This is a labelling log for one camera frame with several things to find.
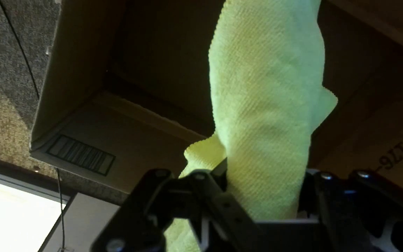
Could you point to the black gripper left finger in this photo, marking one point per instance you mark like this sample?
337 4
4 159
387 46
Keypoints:
173 219

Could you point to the brown cardboard box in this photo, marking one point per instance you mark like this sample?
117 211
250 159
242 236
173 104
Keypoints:
117 93

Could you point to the yellow microfibre towel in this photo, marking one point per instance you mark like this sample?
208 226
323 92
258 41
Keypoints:
265 117

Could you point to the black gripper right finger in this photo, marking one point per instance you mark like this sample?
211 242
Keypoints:
349 211

